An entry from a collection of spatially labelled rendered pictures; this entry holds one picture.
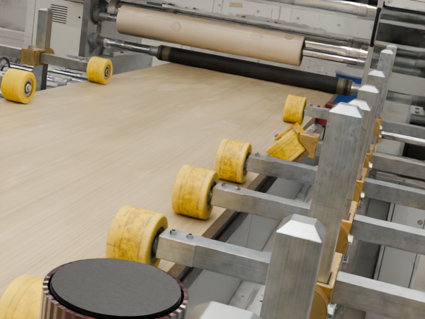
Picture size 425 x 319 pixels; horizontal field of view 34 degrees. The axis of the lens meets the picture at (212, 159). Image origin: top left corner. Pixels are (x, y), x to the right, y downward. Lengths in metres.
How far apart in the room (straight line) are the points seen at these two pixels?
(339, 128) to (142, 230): 0.28
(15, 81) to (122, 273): 1.51
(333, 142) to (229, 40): 2.16
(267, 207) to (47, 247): 0.35
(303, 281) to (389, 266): 2.45
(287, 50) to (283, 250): 2.35
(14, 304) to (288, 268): 0.26
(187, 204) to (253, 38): 1.83
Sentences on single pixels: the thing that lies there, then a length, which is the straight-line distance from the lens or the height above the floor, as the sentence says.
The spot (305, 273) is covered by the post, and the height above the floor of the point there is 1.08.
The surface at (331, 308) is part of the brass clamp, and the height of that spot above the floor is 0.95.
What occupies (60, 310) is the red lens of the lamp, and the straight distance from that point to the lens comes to 0.28.
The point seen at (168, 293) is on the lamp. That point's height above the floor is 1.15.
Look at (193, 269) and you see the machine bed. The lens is 1.12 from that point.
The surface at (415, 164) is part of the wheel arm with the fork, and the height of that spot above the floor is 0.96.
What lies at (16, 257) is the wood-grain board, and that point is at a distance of 0.92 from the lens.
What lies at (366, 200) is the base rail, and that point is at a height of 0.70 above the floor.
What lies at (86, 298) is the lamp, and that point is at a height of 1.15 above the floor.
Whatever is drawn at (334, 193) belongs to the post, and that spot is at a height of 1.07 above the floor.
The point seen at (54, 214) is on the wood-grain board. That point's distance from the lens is 1.07.
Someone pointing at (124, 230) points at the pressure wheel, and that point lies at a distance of 0.86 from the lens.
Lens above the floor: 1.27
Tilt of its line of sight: 14 degrees down
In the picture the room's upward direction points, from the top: 9 degrees clockwise
